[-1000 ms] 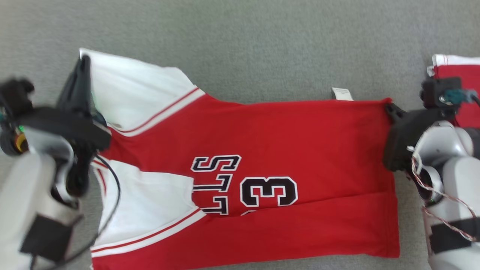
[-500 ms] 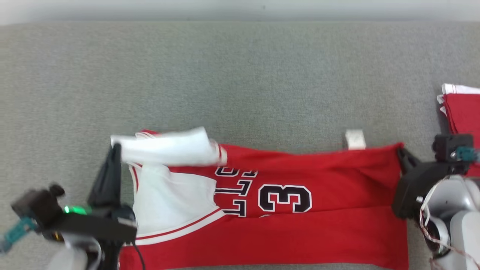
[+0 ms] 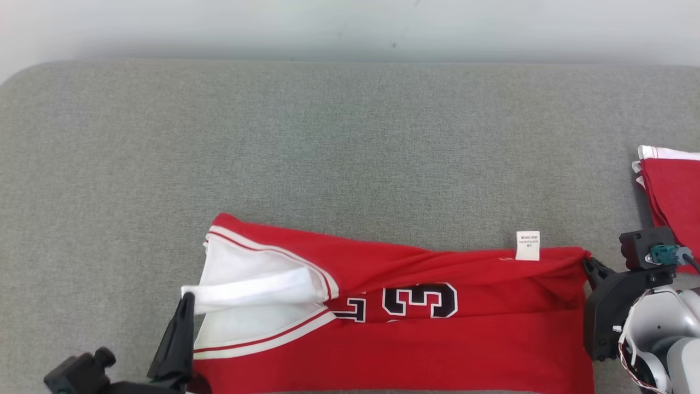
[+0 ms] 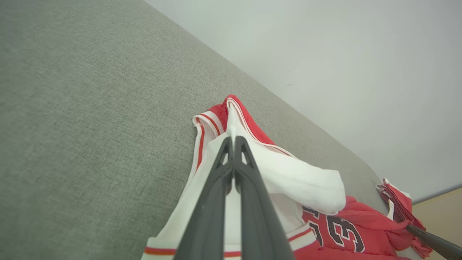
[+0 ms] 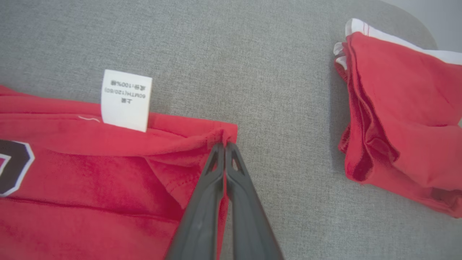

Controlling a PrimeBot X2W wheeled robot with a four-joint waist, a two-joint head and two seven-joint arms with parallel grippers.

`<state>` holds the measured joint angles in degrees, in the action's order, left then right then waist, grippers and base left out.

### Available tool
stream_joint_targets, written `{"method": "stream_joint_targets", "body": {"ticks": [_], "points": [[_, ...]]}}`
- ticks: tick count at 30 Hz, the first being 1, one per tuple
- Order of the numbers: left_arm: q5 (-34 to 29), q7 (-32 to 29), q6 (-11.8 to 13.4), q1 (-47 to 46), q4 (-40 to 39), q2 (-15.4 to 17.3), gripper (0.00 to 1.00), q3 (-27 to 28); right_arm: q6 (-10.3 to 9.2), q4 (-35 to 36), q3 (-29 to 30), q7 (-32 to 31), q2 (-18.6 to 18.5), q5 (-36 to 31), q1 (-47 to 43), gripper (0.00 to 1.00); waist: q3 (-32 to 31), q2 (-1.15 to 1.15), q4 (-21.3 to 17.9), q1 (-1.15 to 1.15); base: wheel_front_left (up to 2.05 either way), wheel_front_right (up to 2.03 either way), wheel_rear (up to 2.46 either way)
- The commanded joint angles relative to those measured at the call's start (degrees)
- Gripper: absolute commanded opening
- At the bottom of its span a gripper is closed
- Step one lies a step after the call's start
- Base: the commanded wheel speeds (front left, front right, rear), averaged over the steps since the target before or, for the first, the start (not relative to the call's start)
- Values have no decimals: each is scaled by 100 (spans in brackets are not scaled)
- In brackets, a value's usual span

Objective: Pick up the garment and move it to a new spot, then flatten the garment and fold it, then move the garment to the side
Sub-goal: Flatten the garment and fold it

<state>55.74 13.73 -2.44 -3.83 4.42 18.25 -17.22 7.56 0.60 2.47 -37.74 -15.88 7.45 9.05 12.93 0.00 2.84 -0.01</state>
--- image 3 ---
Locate red shorts with white stripes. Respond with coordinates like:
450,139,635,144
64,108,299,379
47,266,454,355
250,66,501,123
633,145,700,274

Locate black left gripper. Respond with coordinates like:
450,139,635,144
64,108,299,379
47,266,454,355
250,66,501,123
104,292,196,394

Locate red jersey with white sleeves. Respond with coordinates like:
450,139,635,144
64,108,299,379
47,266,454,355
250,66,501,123
182,213,594,394

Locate teal cable connector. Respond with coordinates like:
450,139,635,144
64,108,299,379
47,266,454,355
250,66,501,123
648,245,692,266

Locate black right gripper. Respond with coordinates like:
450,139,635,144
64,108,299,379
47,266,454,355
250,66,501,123
582,257,676,362

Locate grey fabric sofa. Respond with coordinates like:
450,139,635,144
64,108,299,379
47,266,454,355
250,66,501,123
0,57,700,394

